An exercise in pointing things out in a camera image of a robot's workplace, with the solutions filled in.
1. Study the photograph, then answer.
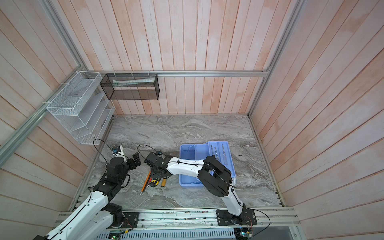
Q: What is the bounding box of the white and blue tool box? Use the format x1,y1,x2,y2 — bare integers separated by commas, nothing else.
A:
179,140,237,189

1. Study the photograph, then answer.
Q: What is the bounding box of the black yellow small screwdriver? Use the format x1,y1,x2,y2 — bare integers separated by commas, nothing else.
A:
211,145,219,160

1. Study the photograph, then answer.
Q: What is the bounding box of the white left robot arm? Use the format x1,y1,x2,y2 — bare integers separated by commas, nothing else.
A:
35,153,141,240

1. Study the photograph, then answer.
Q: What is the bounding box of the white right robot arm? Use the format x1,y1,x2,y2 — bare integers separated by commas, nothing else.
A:
144,153,246,217

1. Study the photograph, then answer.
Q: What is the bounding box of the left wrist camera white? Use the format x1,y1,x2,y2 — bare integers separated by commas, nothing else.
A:
112,145,125,157

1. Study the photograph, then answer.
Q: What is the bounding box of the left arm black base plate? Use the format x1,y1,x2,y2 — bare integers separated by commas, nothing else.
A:
97,211,140,229

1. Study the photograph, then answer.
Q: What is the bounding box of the black wire mesh basket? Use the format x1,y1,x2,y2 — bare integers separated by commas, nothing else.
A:
101,73,160,101

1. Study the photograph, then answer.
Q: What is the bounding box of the white wire mesh shelf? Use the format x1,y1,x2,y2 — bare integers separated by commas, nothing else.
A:
47,72,115,145

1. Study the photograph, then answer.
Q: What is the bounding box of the white ventilated cable duct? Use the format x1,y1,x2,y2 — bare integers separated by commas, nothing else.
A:
95,228,236,240

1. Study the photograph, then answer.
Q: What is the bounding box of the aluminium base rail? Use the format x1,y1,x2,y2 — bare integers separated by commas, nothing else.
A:
51,206,301,232

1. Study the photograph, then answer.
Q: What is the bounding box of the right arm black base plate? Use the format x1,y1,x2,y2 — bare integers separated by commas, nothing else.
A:
216,209,257,226

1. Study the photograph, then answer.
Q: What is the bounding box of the aluminium frame horizontal bar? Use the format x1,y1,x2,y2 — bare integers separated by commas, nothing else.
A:
98,70,269,77

